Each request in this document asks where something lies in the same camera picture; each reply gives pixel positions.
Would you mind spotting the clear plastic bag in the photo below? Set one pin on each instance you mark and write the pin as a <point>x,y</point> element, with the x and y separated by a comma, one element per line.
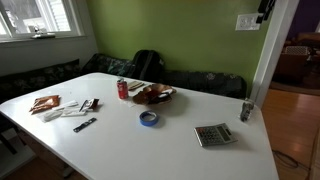
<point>247,109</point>

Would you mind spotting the brown leaf-shaped bowl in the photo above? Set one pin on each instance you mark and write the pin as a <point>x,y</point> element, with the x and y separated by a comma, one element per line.
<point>146,96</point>

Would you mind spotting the tan striped pouch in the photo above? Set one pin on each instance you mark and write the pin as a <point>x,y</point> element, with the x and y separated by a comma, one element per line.
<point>135,85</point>

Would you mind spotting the black backpack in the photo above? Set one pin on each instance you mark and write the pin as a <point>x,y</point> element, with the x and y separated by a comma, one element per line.
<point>147,66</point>

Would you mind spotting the blue tape roll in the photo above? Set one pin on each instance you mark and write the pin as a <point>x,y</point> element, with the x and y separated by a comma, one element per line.
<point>148,121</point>

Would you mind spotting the red soda can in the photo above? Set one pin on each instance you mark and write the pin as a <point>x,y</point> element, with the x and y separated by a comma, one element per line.
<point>122,89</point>

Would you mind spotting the dark floral bench cushion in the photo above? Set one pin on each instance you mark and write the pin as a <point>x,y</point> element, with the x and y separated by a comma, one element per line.
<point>33,79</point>
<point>206,83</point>
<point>110,66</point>

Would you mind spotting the grey desk calculator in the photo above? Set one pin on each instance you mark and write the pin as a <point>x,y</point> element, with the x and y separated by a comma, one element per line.
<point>215,134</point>

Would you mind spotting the dark snack wrapper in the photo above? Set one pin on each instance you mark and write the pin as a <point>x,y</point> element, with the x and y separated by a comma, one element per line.
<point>90,104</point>

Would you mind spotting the black flat strip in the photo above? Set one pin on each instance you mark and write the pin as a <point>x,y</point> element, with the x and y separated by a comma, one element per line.
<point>85,124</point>

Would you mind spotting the white sachet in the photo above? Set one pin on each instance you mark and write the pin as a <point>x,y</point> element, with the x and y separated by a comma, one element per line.
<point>74,113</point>
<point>65,105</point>
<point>51,115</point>

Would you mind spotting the orange snack packet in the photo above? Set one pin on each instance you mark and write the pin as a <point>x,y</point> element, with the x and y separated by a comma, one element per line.
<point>45,103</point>

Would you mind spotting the wooden table base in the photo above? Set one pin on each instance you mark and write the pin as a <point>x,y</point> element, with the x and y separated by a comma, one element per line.
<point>46,155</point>

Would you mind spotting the small windowsill ornament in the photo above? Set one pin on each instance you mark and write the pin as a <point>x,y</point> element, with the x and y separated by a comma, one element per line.
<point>41,33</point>

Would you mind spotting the wicker back chair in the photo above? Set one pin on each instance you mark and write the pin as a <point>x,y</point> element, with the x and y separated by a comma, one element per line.
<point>293,61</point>

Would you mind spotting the white light switch plate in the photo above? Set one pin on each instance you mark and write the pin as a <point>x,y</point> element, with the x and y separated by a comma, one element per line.
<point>246,22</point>

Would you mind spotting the white window frame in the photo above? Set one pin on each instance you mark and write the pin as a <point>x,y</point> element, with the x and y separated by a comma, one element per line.
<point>75,18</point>

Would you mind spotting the black wall-mounted device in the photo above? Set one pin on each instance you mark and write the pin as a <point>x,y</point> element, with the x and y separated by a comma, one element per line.
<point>265,8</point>

